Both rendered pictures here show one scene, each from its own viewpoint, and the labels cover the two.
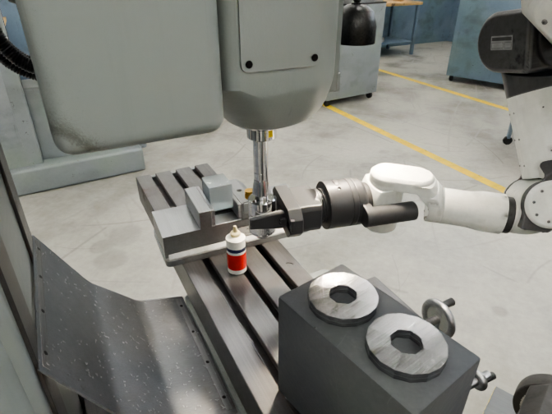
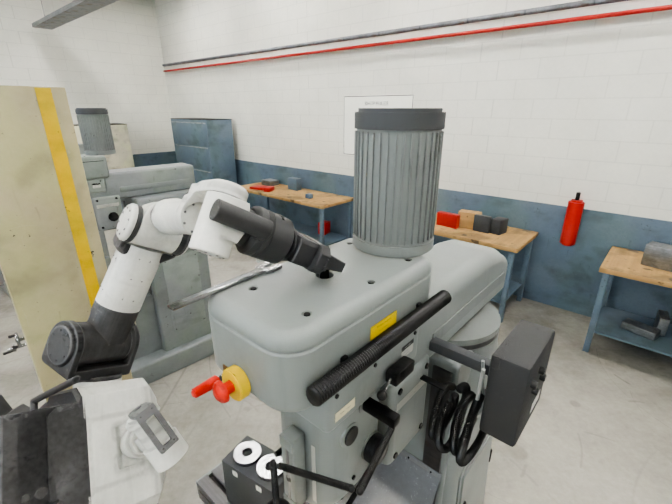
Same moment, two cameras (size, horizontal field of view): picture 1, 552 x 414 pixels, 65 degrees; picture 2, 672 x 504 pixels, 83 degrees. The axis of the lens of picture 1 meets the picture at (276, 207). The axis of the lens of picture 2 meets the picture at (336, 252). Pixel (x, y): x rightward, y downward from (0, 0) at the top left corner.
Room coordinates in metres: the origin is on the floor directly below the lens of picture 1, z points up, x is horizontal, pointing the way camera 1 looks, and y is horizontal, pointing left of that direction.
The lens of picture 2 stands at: (1.32, -0.22, 2.21)
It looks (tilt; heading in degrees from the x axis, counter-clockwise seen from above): 21 degrees down; 159
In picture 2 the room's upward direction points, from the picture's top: straight up
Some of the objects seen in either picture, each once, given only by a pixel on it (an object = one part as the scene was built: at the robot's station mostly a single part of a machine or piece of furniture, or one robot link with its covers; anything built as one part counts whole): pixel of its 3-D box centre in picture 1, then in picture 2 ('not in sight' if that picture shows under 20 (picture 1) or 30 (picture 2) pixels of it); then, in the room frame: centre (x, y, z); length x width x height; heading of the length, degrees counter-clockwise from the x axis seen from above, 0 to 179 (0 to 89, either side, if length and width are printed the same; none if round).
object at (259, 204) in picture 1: (261, 200); not in sight; (0.65, 0.02, 1.17); 0.05 x 0.05 x 0.01
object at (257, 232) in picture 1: (261, 216); not in sight; (0.65, 0.02, 1.13); 0.05 x 0.05 x 0.06
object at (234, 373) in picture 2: not in sight; (236, 382); (0.76, -0.18, 1.76); 0.06 x 0.02 x 0.06; 27
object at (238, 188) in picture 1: (241, 197); not in sight; (0.89, 0.08, 1.04); 0.12 x 0.06 x 0.04; 25
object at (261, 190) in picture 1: (260, 167); not in sight; (0.65, 0.02, 1.23); 0.03 x 0.03 x 0.11
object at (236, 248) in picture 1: (236, 248); not in sight; (0.73, 0.08, 1.01); 0.04 x 0.04 x 0.11
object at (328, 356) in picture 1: (364, 372); (260, 481); (0.39, -0.12, 1.05); 0.22 x 0.12 x 0.20; 37
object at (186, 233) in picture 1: (231, 213); not in sight; (0.88, 0.11, 1.01); 0.35 x 0.15 x 0.11; 115
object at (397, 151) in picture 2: not in sight; (395, 180); (0.54, 0.24, 2.05); 0.20 x 0.20 x 0.32
